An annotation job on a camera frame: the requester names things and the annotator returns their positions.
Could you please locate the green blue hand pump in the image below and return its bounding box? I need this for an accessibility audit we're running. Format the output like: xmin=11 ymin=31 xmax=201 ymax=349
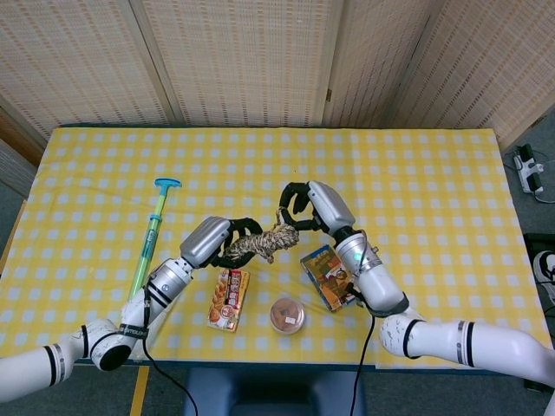
xmin=128 ymin=177 xmax=183 ymax=300

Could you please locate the braided rope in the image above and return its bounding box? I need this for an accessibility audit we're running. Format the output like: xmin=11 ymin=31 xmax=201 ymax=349
xmin=223 ymin=207 xmax=301 ymax=264

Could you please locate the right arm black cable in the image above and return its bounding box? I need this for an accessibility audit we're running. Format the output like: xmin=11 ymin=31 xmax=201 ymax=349
xmin=349 ymin=285 xmax=376 ymax=416

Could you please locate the woven folding screen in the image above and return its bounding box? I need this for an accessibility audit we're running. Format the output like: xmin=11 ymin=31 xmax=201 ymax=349
xmin=0 ymin=0 xmax=555 ymax=151

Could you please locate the clear jar of rubber bands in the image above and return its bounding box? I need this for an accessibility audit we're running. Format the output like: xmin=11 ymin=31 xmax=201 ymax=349
xmin=269 ymin=296 xmax=306 ymax=335

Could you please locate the white black sneaker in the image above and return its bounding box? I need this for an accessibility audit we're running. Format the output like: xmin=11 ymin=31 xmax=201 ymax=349
xmin=532 ymin=250 xmax=555 ymax=304

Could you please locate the blue orange box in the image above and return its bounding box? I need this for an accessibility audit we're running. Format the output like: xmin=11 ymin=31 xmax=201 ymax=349
xmin=299 ymin=244 xmax=362 ymax=313

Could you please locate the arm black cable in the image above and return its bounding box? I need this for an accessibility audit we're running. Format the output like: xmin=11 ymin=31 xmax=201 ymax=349
xmin=140 ymin=298 xmax=200 ymax=416
xmin=349 ymin=285 xmax=376 ymax=416

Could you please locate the yellow curry box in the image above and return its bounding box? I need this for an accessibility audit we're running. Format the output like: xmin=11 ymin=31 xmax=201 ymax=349
xmin=205 ymin=267 xmax=251 ymax=333

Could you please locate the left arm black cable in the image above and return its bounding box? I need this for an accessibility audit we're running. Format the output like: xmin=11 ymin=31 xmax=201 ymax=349
xmin=140 ymin=298 xmax=200 ymax=416

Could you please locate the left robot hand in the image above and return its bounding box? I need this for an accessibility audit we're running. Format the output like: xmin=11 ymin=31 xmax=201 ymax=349
xmin=179 ymin=216 xmax=264 ymax=269

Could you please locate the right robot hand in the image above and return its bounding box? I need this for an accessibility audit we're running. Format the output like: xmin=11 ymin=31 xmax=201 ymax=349
xmin=278 ymin=180 xmax=356 ymax=238

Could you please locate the yellow checkered tablecloth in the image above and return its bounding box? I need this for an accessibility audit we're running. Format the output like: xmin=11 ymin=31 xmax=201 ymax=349
xmin=0 ymin=127 xmax=532 ymax=370

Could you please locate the white power strip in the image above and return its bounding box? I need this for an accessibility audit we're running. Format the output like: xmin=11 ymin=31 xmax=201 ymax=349
xmin=513 ymin=145 xmax=546 ymax=194

